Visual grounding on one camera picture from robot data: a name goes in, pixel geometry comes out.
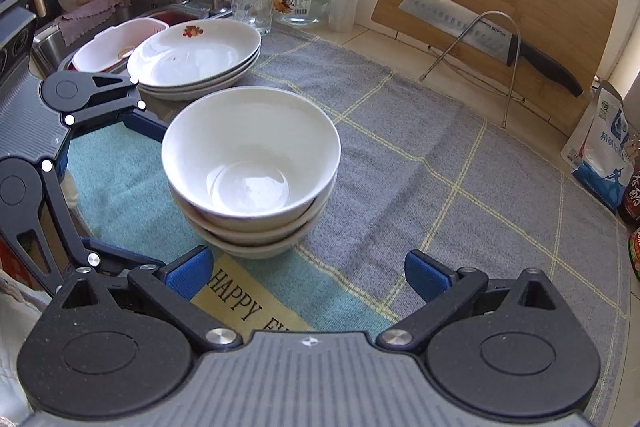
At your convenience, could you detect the white floral bowl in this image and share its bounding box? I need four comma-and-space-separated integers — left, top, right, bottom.
186, 204, 326, 260

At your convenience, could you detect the white fruit plate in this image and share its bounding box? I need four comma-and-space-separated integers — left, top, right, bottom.
127, 20, 262, 88
139, 51, 263, 102

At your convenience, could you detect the white stained plate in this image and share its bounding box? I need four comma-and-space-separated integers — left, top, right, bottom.
134, 43, 263, 96

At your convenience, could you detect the stainless steel sink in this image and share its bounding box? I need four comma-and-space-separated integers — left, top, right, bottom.
32, 0, 231, 78

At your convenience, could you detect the white colander basket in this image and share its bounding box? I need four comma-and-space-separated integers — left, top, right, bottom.
72, 17, 169, 72

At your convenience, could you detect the purple cleaning cloth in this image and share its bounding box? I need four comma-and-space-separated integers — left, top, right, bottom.
55, 0, 130, 46

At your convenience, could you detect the grey blue checked towel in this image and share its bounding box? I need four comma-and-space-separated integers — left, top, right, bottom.
67, 26, 632, 427

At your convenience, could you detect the red basin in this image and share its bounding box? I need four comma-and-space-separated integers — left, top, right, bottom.
58, 10, 196, 72

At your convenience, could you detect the green lid sauce jar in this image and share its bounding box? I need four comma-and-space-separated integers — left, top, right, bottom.
628, 229, 640, 281

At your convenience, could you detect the white blue salt bag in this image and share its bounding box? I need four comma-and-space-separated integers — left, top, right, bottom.
561, 81, 634, 212

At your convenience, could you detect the dark vinegar bottle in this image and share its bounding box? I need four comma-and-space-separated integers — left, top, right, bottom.
618, 168, 640, 227

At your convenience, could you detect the wire board rack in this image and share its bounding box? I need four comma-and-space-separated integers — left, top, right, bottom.
416, 6, 522, 128

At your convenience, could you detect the black handled kitchen knife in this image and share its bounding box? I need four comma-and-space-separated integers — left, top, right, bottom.
398, 0, 584, 98

